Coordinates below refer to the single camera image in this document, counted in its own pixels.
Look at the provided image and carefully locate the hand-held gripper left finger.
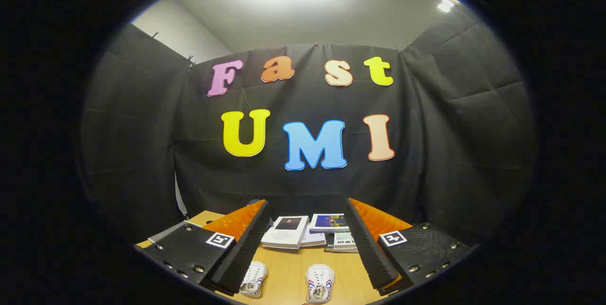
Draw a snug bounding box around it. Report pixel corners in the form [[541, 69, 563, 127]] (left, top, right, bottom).
[[142, 199, 270, 296]]

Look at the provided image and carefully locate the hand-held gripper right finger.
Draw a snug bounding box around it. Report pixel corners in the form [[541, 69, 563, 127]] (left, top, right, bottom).
[[345, 197, 474, 296]]

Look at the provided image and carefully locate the white canvas shoe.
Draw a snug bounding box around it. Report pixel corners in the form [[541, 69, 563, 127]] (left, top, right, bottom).
[[238, 261, 268, 299], [305, 264, 335, 305]]

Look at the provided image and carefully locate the book with pale green cover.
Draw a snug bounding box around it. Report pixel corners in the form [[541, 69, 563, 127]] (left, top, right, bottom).
[[333, 232, 358, 250]]

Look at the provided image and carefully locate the white book with portrait cover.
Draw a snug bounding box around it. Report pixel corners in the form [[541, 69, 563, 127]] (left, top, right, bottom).
[[261, 215, 309, 250]]

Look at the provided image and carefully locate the book with blue picture cover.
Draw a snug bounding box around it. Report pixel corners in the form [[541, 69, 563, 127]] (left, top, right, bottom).
[[310, 214, 350, 233]]

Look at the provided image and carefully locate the plain white book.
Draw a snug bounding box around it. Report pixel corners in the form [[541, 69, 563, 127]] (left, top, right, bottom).
[[301, 229, 327, 248]]

